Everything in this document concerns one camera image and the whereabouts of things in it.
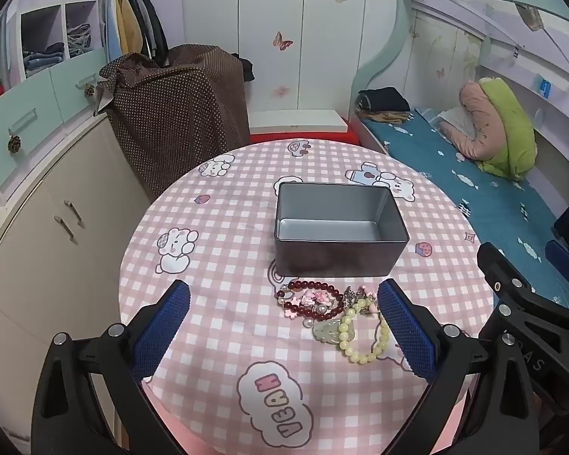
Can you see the blue printed bed sheet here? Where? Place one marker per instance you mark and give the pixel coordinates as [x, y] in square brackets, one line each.
[493, 199]

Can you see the light blue hanging garment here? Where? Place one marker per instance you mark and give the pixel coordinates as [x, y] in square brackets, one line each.
[109, 23]

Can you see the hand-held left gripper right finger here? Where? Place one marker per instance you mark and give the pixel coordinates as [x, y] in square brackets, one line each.
[408, 331]

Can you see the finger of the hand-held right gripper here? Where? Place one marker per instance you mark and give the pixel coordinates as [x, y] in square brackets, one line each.
[495, 265]
[566, 260]

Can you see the faded pink butterfly sticker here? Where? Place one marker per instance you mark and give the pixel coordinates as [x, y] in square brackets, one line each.
[282, 91]

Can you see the pine cone drawer knob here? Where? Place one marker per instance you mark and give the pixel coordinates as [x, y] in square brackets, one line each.
[90, 90]
[14, 144]

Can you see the pink plush toy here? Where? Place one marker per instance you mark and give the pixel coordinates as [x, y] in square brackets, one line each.
[479, 123]

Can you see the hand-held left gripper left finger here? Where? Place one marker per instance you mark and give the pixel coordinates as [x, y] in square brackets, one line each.
[163, 331]

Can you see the beige cabinet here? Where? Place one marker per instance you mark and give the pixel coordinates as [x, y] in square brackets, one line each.
[38, 256]

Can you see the white wardrobe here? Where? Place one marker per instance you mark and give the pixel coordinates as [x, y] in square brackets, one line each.
[265, 9]

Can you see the folded blue jeans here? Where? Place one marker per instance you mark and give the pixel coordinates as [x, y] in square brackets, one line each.
[42, 59]

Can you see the red mat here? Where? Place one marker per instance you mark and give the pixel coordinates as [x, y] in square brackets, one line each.
[313, 137]

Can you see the white flat board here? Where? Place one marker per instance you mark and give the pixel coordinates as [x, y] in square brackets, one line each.
[294, 121]

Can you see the yellow hanging garment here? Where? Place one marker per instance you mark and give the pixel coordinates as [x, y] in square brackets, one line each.
[128, 23]

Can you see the green blanket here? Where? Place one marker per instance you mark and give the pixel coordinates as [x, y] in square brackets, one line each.
[512, 123]

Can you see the dark folded clothes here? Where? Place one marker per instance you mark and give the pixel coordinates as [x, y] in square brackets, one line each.
[384, 98]

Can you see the black cloth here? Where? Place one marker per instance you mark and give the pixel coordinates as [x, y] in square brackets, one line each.
[247, 68]

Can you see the dark hanging garments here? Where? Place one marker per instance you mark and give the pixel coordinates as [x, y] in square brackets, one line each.
[149, 23]

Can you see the pale green jade pendant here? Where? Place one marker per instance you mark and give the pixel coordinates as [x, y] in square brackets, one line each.
[327, 331]

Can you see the yellow patterned folded cloth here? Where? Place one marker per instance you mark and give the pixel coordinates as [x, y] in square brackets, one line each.
[384, 117]

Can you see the white cloth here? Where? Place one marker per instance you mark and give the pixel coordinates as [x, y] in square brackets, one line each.
[457, 121]

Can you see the grey metal tin box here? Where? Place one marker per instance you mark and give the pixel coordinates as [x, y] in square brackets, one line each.
[341, 256]

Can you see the blue tag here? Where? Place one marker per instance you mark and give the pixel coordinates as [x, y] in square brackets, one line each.
[545, 87]

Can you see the teal drawer unit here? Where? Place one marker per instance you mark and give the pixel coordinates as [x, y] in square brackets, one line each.
[38, 118]

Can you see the folded light clothes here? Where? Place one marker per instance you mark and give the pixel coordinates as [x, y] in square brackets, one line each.
[78, 40]

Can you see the brown dotted cloth cover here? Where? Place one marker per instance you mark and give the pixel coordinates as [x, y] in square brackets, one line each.
[180, 118]

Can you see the pink checked tablecloth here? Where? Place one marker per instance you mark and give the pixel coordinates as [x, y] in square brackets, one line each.
[218, 256]

